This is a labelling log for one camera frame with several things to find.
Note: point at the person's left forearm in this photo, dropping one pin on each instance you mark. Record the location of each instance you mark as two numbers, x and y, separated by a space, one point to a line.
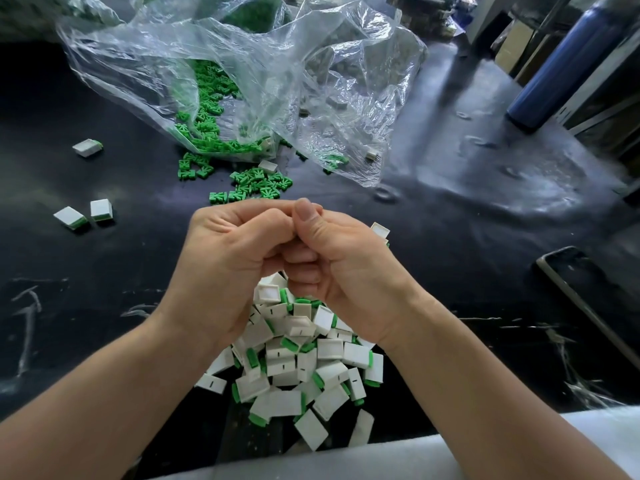
85 410

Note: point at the person's left hand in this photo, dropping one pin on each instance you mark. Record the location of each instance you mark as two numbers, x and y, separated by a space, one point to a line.
225 270

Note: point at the pile of green clips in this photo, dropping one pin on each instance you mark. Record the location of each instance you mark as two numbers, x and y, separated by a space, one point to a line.
210 115

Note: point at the person's right forearm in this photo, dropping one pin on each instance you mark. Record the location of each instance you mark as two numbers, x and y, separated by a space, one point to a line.
505 405

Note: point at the blue cylinder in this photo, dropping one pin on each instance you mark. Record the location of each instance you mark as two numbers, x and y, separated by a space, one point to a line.
570 65

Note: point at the large bag of assembled pieces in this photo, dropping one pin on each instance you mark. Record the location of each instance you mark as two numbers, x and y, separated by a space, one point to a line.
40 7

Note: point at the brown cardboard box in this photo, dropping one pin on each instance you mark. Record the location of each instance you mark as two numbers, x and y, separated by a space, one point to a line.
514 47

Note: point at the white plastic part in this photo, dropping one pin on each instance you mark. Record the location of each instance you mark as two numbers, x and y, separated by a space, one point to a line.
380 232

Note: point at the plastic bag full of green pieces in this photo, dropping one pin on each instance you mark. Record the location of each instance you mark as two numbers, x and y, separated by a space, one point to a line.
240 5

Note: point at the white metal frame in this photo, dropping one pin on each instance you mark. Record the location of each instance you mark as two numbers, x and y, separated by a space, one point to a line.
488 7

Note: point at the pile of assembled white-green pieces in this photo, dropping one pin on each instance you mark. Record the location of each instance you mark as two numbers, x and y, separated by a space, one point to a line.
295 360

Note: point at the black smartphone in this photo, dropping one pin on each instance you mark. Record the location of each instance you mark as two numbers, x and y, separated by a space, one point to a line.
588 305

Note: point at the person's right hand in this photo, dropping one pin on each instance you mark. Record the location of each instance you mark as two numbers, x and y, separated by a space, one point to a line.
350 270

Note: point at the assembled white-green part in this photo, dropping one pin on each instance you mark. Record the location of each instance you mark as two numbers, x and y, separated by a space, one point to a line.
87 148
101 210
70 218
210 383

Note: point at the clear plastic bag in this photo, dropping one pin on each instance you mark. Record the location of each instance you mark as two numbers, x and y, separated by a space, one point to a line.
365 60

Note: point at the grey machine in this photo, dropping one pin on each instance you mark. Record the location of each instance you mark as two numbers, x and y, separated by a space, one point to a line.
425 3

